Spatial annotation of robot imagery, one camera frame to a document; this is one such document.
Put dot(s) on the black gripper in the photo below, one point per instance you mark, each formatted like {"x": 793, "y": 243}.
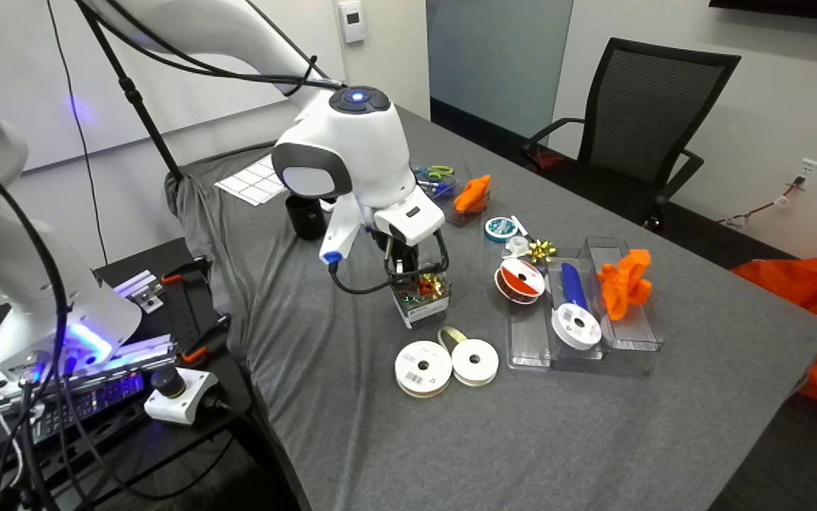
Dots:
{"x": 410, "y": 253}

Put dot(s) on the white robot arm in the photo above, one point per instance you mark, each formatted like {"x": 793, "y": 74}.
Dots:
{"x": 351, "y": 152}

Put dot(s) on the green gift bow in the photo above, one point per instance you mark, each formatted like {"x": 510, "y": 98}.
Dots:
{"x": 410, "y": 297}

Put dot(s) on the gold gift bow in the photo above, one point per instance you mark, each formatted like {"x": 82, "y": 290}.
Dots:
{"x": 543, "y": 250}
{"x": 435, "y": 284}

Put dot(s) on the clear box of bows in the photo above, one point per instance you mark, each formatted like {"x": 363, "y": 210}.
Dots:
{"x": 417, "y": 314}

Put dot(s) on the clear plastic box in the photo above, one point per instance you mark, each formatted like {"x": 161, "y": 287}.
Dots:
{"x": 465, "y": 219}

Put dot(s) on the large white ribbon spool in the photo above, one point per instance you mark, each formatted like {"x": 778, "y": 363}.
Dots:
{"x": 422, "y": 370}

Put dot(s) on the orange gift bow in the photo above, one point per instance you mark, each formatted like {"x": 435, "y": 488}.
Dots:
{"x": 471, "y": 194}

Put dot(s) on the teal tape roll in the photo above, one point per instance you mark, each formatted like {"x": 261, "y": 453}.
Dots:
{"x": 500, "y": 227}

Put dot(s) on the red ribbon spool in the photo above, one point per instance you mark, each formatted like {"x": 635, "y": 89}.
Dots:
{"x": 519, "y": 282}

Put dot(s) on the small white ribbon spool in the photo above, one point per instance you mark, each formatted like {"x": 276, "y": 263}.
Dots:
{"x": 473, "y": 363}

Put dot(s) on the small white tape roll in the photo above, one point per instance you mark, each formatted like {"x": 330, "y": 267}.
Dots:
{"x": 517, "y": 246}

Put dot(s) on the black mug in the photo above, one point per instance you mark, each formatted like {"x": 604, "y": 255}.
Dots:
{"x": 303, "y": 221}

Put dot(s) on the blue ribbon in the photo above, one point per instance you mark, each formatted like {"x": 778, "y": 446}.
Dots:
{"x": 573, "y": 284}

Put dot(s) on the white spool in tray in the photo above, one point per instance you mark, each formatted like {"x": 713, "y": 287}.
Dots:
{"x": 577, "y": 326}

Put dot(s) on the white label sheet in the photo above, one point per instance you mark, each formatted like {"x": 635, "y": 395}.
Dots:
{"x": 252, "y": 182}

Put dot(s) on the grey tablecloth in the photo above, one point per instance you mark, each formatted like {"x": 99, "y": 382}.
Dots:
{"x": 539, "y": 434}

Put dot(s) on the orange ribbon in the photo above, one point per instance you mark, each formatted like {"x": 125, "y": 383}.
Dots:
{"x": 625, "y": 284}

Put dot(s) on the black side cart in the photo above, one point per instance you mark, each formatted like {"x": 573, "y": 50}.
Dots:
{"x": 191, "y": 302}

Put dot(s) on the frosted glass panel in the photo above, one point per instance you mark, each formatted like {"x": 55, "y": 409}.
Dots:
{"x": 493, "y": 57}

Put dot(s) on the white box black knob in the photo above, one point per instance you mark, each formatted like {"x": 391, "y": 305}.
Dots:
{"x": 184, "y": 405}

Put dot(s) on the small silver device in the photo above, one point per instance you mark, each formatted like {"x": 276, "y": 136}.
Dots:
{"x": 140, "y": 287}

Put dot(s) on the black office chair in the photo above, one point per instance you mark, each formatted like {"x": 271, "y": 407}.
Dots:
{"x": 649, "y": 104}

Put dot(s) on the black tripod pole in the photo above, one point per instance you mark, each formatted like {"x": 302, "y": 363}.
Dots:
{"x": 140, "y": 109}

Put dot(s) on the grey electronics unit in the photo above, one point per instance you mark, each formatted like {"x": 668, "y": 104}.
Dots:
{"x": 96, "y": 387}

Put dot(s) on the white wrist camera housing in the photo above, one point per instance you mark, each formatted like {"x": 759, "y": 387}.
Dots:
{"x": 412, "y": 217}

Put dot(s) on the white wall thermostat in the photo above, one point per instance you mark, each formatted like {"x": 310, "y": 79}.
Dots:
{"x": 351, "y": 18}

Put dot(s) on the black wall screen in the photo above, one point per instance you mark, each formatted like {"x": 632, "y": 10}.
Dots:
{"x": 786, "y": 6}

